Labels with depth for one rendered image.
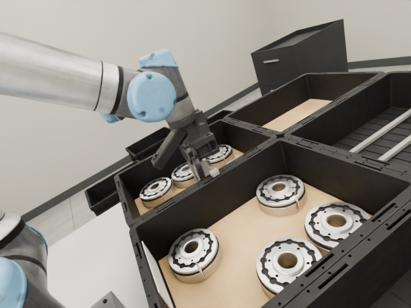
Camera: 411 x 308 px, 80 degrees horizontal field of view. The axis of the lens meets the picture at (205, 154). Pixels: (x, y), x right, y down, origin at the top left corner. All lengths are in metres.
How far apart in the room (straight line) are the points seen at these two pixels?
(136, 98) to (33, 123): 3.08
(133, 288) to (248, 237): 0.37
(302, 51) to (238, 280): 1.78
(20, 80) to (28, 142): 3.09
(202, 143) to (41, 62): 0.36
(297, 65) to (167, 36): 2.20
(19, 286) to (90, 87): 0.29
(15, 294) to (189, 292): 0.25
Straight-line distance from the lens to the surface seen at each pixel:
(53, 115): 3.40
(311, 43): 2.12
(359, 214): 0.50
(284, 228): 0.52
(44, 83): 0.37
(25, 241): 0.57
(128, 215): 0.57
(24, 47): 0.38
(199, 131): 0.60
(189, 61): 3.85
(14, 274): 0.46
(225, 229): 0.56
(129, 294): 0.76
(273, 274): 0.43
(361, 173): 0.49
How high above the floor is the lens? 1.21
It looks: 25 degrees down
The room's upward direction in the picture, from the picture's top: 22 degrees counter-clockwise
